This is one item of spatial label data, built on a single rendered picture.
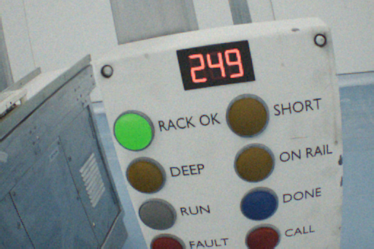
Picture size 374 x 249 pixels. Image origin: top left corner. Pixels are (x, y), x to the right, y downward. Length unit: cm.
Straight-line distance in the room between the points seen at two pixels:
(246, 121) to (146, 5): 13
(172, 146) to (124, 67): 6
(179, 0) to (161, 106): 9
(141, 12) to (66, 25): 390
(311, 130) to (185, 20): 13
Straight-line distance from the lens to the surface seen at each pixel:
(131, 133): 33
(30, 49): 456
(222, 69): 31
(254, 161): 32
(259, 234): 36
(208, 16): 378
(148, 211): 36
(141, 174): 34
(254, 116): 31
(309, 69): 31
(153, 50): 32
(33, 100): 144
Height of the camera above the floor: 118
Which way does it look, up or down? 18 degrees down
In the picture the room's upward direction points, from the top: 12 degrees counter-clockwise
